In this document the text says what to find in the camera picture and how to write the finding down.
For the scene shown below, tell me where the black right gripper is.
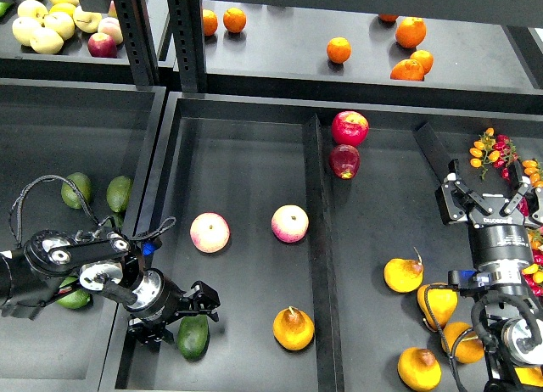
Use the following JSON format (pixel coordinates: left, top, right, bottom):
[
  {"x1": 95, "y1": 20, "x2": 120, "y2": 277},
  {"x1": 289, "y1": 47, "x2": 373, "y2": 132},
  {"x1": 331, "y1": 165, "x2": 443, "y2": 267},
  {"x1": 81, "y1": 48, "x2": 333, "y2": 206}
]
[{"x1": 435, "y1": 159, "x2": 542, "y2": 269}]

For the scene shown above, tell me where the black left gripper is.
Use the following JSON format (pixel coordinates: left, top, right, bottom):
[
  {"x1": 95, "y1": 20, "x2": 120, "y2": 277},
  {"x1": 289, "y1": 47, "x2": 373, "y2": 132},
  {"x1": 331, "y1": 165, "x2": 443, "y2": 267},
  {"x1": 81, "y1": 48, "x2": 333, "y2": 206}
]
[{"x1": 126, "y1": 268, "x2": 221, "y2": 344}]

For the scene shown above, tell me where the dark green avocado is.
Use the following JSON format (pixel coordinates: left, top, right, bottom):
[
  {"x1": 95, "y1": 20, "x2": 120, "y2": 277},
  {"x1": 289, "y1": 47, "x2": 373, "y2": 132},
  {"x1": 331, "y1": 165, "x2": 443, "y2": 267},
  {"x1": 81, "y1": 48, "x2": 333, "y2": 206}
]
[{"x1": 177, "y1": 315, "x2": 209, "y2": 361}]

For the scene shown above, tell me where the yellow pear with brown top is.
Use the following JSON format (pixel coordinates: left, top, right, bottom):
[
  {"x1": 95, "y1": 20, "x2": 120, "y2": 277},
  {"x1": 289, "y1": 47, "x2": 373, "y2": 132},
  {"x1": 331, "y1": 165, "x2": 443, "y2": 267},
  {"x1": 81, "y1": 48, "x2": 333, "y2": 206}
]
[{"x1": 272, "y1": 306, "x2": 315, "y2": 351}]

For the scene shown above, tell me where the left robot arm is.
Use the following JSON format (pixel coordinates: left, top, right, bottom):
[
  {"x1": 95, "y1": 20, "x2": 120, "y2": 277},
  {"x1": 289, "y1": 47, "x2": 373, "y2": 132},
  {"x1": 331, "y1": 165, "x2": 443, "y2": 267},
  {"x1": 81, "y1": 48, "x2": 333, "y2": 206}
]
[{"x1": 1, "y1": 175, "x2": 220, "y2": 344}]

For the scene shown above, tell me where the green avocado lowest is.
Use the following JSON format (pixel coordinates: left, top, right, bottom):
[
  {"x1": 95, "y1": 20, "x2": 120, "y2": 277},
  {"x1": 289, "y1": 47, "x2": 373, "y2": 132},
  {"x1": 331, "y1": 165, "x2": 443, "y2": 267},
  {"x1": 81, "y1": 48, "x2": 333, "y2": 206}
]
[{"x1": 55, "y1": 289, "x2": 92, "y2": 310}]

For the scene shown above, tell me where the green avocado middle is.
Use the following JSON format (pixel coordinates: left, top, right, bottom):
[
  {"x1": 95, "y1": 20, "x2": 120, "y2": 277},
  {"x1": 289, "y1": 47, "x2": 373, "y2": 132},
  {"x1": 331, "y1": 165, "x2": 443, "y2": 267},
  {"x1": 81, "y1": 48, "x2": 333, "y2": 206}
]
[{"x1": 104, "y1": 213, "x2": 124, "y2": 230}]

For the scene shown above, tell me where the green avocado upper right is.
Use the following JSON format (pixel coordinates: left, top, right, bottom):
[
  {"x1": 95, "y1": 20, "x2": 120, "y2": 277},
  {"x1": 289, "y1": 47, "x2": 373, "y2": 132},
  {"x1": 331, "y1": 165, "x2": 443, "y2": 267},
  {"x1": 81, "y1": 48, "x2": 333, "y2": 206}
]
[{"x1": 106, "y1": 176, "x2": 132, "y2": 213}]

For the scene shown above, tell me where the green avocado upper left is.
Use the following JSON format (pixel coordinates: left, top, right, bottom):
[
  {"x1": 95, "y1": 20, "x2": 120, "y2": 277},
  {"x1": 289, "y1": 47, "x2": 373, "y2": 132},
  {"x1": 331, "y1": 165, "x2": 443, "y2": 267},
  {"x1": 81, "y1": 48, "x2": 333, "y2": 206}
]
[{"x1": 60, "y1": 171, "x2": 93, "y2": 210}]

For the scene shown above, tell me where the yellow pear far right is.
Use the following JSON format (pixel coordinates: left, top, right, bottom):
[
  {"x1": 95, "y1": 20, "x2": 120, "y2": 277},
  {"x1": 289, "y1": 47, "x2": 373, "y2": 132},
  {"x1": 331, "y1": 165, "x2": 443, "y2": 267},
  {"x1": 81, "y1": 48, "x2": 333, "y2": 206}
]
[{"x1": 515, "y1": 367, "x2": 543, "y2": 387}]

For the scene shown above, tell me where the yellow pear bottom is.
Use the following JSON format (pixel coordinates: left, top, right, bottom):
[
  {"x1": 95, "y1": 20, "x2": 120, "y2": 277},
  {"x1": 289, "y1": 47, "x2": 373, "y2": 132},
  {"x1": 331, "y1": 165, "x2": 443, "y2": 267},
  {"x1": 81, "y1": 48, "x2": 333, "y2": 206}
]
[{"x1": 397, "y1": 347, "x2": 442, "y2": 391}]

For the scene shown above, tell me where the red chili pepper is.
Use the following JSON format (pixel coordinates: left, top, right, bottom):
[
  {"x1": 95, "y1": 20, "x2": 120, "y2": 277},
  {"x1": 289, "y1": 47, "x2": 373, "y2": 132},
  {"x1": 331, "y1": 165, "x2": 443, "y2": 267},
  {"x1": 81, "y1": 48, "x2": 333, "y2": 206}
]
[{"x1": 518, "y1": 198, "x2": 529, "y2": 216}]

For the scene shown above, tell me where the cherry tomato vine cluster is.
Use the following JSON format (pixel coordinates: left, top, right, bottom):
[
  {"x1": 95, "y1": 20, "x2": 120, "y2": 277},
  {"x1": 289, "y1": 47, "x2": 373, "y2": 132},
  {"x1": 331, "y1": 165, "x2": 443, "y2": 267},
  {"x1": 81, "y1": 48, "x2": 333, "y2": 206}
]
[{"x1": 469, "y1": 127, "x2": 518, "y2": 181}]

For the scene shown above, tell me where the orange tomato cluster right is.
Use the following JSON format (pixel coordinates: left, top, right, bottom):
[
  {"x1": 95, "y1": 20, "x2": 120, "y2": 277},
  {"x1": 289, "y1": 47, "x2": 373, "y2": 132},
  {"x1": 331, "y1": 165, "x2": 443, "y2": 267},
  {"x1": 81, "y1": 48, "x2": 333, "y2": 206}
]
[{"x1": 521, "y1": 159, "x2": 543, "y2": 188}]

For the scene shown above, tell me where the lower tomato cluster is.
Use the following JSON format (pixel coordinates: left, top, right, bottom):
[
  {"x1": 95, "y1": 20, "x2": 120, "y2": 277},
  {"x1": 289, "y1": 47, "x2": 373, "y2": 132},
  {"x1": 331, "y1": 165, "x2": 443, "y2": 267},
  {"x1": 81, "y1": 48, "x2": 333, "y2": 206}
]
[{"x1": 522, "y1": 227, "x2": 542, "y2": 298}]

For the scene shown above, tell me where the pink apple left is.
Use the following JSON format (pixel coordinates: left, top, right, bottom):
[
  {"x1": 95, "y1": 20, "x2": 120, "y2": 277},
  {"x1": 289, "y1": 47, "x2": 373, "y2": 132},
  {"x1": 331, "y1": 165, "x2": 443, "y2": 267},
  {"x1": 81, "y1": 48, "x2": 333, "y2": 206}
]
[{"x1": 189, "y1": 212, "x2": 230, "y2": 254}]

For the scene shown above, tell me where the pink apple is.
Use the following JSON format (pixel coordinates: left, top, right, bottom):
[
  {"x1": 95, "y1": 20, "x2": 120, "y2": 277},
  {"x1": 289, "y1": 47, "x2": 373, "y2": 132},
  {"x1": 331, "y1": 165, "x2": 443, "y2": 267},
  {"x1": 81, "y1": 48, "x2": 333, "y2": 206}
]
[
  {"x1": 271, "y1": 204, "x2": 309, "y2": 244},
  {"x1": 189, "y1": 212, "x2": 230, "y2": 254}
]

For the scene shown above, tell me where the pink apple right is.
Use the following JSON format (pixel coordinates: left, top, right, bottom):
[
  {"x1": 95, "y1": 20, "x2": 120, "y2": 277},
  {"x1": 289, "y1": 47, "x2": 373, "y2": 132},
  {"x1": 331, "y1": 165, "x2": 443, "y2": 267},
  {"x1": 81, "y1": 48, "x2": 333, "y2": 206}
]
[{"x1": 271, "y1": 204, "x2": 309, "y2": 244}]

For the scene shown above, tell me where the orange lower right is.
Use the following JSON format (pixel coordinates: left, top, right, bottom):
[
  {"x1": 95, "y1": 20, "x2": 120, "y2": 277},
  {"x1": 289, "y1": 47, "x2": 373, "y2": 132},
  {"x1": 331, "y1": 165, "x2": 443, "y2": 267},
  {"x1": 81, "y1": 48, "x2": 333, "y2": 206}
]
[{"x1": 389, "y1": 59, "x2": 425, "y2": 81}]

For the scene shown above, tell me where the dark red apple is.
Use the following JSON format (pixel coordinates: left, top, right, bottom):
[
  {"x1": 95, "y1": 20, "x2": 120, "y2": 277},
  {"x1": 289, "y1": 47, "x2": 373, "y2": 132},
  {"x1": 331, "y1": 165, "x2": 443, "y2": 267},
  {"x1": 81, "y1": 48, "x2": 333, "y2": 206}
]
[{"x1": 328, "y1": 144, "x2": 361, "y2": 180}]

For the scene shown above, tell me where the orange right small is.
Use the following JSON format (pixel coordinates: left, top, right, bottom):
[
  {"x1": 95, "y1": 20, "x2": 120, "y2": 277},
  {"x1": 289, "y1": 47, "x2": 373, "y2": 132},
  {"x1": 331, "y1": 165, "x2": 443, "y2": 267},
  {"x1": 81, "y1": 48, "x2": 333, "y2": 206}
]
[{"x1": 410, "y1": 50, "x2": 434, "y2": 74}]

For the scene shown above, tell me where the bright red apple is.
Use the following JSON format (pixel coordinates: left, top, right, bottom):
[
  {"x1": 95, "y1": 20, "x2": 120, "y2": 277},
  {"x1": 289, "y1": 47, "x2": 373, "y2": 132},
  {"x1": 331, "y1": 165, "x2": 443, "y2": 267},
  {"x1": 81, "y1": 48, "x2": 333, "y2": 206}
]
[{"x1": 331, "y1": 110, "x2": 369, "y2": 147}]

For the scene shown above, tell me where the black center tray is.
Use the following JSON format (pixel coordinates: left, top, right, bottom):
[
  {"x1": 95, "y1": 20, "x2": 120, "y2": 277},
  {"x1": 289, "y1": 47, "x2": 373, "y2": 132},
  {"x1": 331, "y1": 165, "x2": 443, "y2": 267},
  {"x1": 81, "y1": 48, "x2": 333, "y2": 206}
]
[{"x1": 100, "y1": 92, "x2": 542, "y2": 391}]

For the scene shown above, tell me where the black tray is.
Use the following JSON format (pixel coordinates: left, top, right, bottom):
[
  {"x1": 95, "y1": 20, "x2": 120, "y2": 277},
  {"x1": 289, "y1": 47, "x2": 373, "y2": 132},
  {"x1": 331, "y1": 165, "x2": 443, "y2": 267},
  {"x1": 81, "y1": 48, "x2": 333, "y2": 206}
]
[
  {"x1": 100, "y1": 92, "x2": 542, "y2": 391},
  {"x1": 1, "y1": 79, "x2": 165, "y2": 391}
]

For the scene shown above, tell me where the large orange upper right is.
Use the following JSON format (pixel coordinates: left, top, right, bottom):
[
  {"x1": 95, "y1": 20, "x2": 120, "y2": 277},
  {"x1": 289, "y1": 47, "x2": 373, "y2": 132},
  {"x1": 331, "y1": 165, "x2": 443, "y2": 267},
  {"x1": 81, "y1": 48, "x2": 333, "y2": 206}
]
[{"x1": 395, "y1": 17, "x2": 427, "y2": 48}]

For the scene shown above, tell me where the orange partly hidden top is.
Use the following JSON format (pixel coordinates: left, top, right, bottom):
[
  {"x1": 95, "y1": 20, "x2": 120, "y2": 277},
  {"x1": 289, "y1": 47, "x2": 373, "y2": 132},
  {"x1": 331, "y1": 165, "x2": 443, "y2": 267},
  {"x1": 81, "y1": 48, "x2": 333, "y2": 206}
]
[{"x1": 378, "y1": 14, "x2": 399, "y2": 23}]

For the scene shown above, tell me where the orange center shelf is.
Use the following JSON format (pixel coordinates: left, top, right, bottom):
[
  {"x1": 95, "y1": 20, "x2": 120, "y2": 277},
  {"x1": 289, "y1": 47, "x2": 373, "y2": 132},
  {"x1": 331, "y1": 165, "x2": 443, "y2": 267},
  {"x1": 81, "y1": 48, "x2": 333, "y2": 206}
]
[{"x1": 327, "y1": 36, "x2": 352, "y2": 64}]

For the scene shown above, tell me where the black left tray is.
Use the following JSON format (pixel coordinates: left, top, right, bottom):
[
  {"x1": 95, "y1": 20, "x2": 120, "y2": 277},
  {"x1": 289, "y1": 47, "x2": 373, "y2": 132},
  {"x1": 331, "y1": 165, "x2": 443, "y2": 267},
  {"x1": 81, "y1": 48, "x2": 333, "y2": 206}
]
[{"x1": 1, "y1": 79, "x2": 165, "y2": 391}]

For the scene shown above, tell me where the black right fruit shelf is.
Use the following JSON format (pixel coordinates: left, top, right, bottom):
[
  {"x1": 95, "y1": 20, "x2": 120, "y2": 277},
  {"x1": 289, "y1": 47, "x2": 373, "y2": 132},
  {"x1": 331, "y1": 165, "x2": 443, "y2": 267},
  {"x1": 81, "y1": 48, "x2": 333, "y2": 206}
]
[{"x1": 204, "y1": 4, "x2": 542, "y2": 115}]

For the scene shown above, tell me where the black fruit shelf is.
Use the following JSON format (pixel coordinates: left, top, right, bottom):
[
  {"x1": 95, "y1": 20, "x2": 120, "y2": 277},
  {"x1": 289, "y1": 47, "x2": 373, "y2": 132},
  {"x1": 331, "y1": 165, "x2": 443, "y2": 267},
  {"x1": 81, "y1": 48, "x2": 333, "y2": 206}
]
[
  {"x1": 1, "y1": 0, "x2": 176, "y2": 86},
  {"x1": 204, "y1": 4, "x2": 542, "y2": 115}
]

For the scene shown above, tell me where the black left fruit shelf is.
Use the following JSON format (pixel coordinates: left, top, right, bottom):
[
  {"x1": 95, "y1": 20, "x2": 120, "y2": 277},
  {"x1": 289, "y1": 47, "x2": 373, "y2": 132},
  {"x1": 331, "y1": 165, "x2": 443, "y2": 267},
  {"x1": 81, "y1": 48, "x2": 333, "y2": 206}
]
[{"x1": 1, "y1": 0, "x2": 176, "y2": 86}]

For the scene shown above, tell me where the red apple on shelf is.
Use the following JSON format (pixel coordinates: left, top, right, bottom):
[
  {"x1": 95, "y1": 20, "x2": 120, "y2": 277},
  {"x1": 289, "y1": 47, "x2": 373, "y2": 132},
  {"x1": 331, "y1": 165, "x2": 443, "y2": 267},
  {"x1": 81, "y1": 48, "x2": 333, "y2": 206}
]
[{"x1": 87, "y1": 32, "x2": 117, "y2": 59}]

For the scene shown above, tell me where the pale pink peach shelf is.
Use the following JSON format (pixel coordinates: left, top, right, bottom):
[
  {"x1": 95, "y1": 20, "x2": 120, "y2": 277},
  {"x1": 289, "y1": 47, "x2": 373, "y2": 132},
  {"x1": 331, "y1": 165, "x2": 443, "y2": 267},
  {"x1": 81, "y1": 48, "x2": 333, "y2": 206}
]
[{"x1": 98, "y1": 17, "x2": 124, "y2": 45}]

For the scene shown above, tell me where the orange far left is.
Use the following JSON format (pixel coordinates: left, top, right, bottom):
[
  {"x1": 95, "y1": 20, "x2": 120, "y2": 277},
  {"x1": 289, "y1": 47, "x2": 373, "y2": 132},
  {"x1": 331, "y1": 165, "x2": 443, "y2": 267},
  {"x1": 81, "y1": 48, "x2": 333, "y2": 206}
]
[{"x1": 202, "y1": 9, "x2": 218, "y2": 37}]

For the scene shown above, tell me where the black shelf post left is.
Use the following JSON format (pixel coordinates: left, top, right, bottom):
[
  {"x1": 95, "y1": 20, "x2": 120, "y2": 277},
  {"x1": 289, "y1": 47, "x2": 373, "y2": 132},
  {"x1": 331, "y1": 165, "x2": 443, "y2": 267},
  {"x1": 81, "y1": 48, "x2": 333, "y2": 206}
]
[{"x1": 113, "y1": 0, "x2": 160, "y2": 87}]

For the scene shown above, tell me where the black shelf post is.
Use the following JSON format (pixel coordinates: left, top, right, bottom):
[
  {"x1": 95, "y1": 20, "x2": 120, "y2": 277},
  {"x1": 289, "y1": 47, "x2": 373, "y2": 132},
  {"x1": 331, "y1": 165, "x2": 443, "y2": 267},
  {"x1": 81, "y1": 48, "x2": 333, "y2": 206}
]
[
  {"x1": 113, "y1": 0, "x2": 160, "y2": 87},
  {"x1": 167, "y1": 0, "x2": 207, "y2": 93}
]

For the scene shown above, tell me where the black shelf post right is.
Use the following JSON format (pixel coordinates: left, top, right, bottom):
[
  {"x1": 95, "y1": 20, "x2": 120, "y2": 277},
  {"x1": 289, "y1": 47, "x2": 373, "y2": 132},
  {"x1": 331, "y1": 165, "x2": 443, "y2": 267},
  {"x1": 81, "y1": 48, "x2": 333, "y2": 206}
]
[{"x1": 167, "y1": 0, "x2": 207, "y2": 93}]

